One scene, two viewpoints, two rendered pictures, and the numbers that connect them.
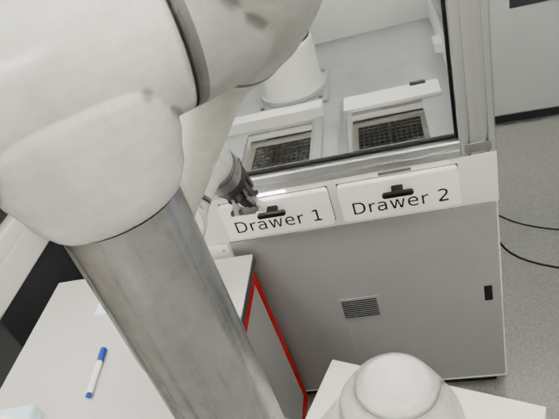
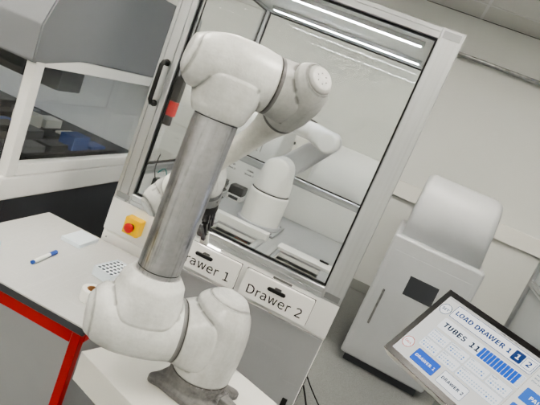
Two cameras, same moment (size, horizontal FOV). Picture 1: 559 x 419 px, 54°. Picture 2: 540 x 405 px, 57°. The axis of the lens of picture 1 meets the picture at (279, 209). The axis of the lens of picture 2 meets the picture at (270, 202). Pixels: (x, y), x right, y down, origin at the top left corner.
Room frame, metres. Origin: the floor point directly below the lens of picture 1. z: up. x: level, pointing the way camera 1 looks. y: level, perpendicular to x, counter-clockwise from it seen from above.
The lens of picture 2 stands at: (-0.72, 0.06, 1.62)
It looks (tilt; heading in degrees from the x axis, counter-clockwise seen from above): 13 degrees down; 354
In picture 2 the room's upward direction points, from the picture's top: 22 degrees clockwise
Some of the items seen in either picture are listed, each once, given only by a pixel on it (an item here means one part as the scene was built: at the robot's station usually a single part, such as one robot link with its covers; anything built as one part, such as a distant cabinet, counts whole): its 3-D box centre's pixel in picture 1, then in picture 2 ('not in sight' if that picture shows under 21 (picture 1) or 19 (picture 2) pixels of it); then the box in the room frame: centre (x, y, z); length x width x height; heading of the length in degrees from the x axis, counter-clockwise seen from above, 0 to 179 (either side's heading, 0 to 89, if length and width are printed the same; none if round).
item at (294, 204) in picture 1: (276, 214); (205, 260); (1.15, 0.01, 0.87); 0.29 x 0.02 x 0.11; 73
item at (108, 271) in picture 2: not in sight; (113, 272); (0.99, 0.31, 0.78); 0.12 x 0.08 x 0.04; 153
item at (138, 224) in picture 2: not in sight; (133, 226); (1.24, 0.33, 0.88); 0.07 x 0.05 x 0.07; 73
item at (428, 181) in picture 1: (398, 194); (276, 296); (1.06, -0.29, 0.87); 0.29 x 0.02 x 0.11; 73
